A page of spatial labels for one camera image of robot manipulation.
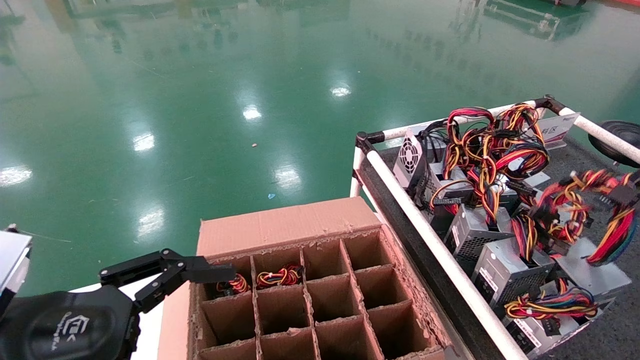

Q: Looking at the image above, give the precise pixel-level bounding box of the silver power supply with fan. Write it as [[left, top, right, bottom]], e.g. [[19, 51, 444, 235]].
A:
[[392, 129, 427, 190]]

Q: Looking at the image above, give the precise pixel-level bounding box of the clear acrylic sign holder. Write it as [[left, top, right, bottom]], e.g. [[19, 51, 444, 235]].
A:
[[536, 112, 581, 151]]

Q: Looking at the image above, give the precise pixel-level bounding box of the small silver power supply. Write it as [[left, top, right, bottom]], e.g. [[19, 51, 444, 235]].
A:
[[492, 174, 521, 203]]

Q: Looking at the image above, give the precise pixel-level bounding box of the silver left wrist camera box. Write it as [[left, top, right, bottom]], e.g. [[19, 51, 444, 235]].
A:
[[0, 224, 33, 303]]

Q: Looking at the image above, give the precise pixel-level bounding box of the power supply with rainbow cables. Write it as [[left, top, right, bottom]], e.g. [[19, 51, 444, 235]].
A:
[[502, 279, 616, 360]]

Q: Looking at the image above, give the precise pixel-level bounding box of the black cable bundle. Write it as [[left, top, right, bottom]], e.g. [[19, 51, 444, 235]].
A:
[[416, 119, 451, 151]]

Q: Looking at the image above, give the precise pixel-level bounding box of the white pipe cart frame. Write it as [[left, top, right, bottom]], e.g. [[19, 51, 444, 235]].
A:
[[350, 94, 640, 360]]

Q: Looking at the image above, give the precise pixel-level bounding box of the grey power supply perforated side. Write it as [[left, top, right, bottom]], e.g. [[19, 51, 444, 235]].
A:
[[444, 204, 518, 261]]

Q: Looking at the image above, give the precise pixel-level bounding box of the brown cardboard box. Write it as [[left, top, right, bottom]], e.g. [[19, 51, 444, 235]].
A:
[[156, 196, 453, 360]]

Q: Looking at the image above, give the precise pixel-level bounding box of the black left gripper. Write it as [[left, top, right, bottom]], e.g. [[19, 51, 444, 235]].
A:
[[0, 249, 237, 360]]

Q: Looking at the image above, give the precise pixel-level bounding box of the power supply with coloured cables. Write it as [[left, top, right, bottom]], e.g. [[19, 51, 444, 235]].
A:
[[215, 272, 251, 296], [256, 263, 304, 290], [555, 169, 640, 302]]

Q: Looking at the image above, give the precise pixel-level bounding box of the large tangled coloured cable bundle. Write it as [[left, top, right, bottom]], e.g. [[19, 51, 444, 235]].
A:
[[427, 102, 551, 224]]

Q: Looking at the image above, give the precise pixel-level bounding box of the flat silver power supply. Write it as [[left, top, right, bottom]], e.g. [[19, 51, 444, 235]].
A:
[[517, 171, 551, 191]]

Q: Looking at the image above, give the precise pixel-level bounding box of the short coloured cable bundle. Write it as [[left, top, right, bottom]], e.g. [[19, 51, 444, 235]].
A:
[[511, 212, 543, 263]]

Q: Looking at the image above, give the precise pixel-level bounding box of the cardboard divider grid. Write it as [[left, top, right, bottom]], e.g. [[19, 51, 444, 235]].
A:
[[200, 239, 435, 360]]

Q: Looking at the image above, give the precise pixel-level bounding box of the black round disc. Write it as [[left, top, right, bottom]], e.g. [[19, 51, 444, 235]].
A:
[[587, 120, 640, 168]]

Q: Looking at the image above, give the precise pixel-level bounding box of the grey power supply white label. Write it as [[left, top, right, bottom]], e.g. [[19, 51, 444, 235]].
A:
[[471, 237, 557, 313]]

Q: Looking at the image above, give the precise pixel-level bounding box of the grey power supply mesh side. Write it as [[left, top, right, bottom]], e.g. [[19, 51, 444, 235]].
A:
[[417, 161, 476, 221]]

